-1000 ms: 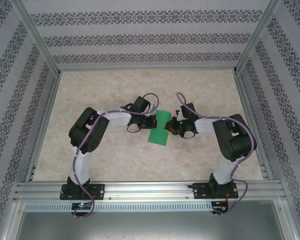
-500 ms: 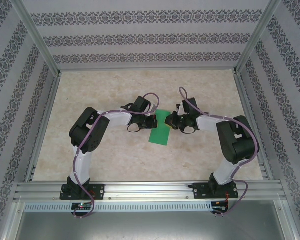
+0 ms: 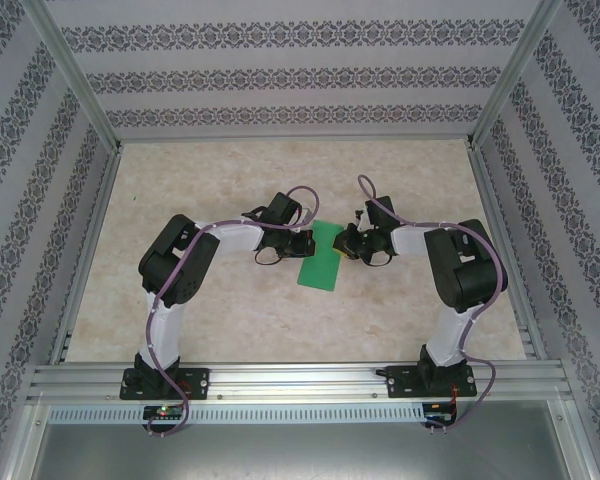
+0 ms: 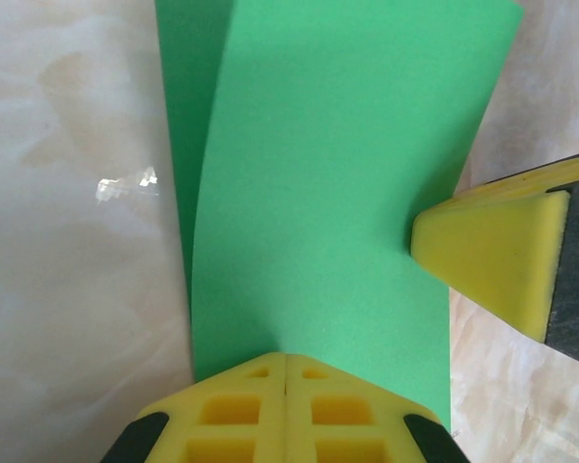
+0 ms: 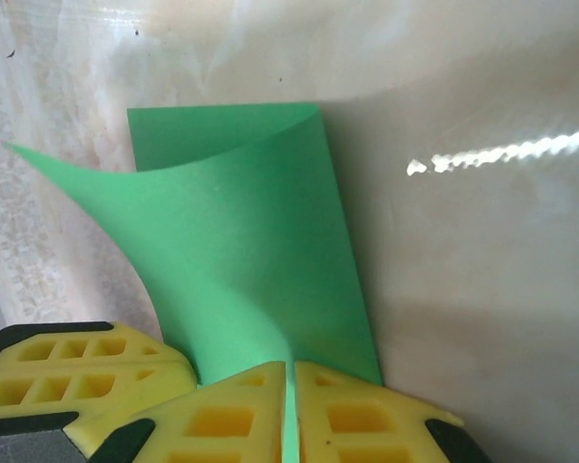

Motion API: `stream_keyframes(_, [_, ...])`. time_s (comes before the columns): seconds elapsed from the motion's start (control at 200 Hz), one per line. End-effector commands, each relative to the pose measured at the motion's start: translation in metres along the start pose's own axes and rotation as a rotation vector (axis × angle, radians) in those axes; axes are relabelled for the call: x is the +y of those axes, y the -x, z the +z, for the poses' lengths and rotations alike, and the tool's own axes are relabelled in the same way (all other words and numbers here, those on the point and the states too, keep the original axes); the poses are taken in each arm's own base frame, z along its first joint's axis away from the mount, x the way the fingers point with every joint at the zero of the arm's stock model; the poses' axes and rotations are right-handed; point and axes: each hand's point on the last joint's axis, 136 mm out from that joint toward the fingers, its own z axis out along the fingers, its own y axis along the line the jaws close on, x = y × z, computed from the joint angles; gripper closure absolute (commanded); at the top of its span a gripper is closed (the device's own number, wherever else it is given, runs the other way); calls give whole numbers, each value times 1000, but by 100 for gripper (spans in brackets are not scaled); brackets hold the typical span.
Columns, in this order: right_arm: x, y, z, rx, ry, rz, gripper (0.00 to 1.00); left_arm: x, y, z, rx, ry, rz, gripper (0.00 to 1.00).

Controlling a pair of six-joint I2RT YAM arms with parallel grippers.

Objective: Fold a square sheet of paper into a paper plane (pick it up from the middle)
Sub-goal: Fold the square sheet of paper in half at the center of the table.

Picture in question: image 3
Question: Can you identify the wrist thin black cable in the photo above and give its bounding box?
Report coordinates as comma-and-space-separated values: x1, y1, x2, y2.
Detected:
361, 249, 397, 268
254, 246, 287, 268

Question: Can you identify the slotted grey cable duct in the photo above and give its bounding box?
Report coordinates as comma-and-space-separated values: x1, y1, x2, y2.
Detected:
47, 402, 427, 425

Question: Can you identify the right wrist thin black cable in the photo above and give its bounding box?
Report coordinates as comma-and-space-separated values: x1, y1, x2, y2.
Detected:
361, 249, 397, 268

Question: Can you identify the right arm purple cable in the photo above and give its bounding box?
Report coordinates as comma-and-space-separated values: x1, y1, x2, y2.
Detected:
357, 173, 512, 432

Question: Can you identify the aluminium frame post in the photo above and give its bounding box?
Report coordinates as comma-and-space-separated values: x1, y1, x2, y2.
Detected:
466, 0, 566, 149
22, 0, 124, 151

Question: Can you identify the green paper sheet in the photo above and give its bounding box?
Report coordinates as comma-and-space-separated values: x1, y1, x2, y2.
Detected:
296, 218, 346, 293

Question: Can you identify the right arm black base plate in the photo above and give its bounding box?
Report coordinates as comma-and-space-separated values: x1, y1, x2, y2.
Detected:
386, 364, 479, 400

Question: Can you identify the aluminium side rail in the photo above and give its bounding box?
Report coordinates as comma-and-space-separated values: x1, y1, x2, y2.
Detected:
48, 144, 124, 364
467, 142, 552, 361

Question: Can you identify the aluminium mounting rail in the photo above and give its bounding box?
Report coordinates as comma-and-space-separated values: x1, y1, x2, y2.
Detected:
27, 360, 575, 404

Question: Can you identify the grey sheet metal tray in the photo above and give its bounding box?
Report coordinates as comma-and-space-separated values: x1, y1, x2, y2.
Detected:
22, 399, 597, 480

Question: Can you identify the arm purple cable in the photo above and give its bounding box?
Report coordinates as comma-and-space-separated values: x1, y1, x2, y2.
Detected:
357, 173, 512, 432
145, 185, 323, 439

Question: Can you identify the left wrist thin black cable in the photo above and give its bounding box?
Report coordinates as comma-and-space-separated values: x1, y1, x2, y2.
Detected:
254, 246, 287, 268

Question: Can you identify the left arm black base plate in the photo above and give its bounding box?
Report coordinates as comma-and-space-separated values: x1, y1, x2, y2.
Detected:
119, 367, 212, 401

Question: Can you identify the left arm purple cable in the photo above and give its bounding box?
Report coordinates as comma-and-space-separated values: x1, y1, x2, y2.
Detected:
145, 185, 323, 439

